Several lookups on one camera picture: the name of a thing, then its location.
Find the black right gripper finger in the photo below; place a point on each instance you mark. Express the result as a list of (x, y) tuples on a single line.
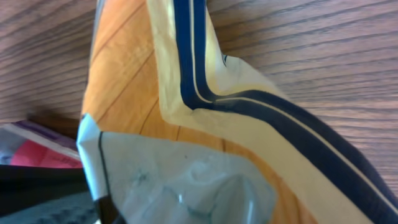
[(50, 195)]

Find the red Carefree pad pack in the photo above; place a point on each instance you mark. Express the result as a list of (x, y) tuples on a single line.
[(25, 143)]

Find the yellow wet wipes pack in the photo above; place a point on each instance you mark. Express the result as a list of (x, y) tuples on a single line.
[(175, 131)]

